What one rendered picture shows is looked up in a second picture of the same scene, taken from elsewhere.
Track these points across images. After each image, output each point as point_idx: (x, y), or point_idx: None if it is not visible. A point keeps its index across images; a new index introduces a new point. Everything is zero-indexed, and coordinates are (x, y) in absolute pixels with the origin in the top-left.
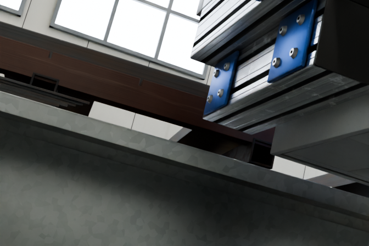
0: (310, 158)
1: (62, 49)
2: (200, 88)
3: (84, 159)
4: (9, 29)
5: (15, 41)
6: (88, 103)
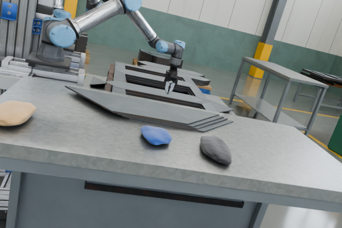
0: None
1: (114, 71)
2: (113, 79)
3: None
4: (114, 67)
5: (109, 70)
6: (89, 84)
